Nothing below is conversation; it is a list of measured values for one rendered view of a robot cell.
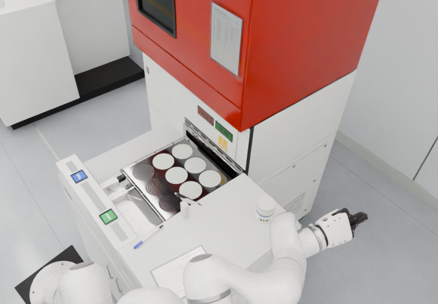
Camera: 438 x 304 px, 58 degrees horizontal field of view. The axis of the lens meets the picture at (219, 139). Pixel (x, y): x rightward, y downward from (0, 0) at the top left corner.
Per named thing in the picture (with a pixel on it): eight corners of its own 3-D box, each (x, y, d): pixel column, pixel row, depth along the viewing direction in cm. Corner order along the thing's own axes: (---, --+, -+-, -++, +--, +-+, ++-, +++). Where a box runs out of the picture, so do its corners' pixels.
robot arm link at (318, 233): (302, 222, 129) (309, 218, 130) (308, 246, 131) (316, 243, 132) (315, 231, 121) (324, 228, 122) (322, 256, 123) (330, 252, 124)
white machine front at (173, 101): (152, 102, 230) (145, 40, 202) (246, 190, 186) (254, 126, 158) (146, 104, 228) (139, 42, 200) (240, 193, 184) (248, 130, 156)
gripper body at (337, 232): (307, 219, 129) (337, 206, 132) (315, 246, 131) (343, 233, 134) (320, 227, 122) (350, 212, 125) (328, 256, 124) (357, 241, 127)
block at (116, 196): (124, 191, 175) (124, 186, 173) (128, 196, 174) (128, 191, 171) (108, 199, 172) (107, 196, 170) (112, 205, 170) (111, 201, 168)
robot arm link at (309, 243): (300, 224, 131) (311, 251, 130) (265, 240, 128) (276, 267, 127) (311, 225, 123) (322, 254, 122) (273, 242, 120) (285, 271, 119)
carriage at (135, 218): (115, 182, 182) (115, 179, 180) (160, 237, 162) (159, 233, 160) (100, 191, 178) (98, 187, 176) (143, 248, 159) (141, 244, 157)
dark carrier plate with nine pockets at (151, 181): (185, 139, 198) (185, 137, 198) (229, 181, 180) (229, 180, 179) (124, 170, 182) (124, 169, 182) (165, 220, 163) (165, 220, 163)
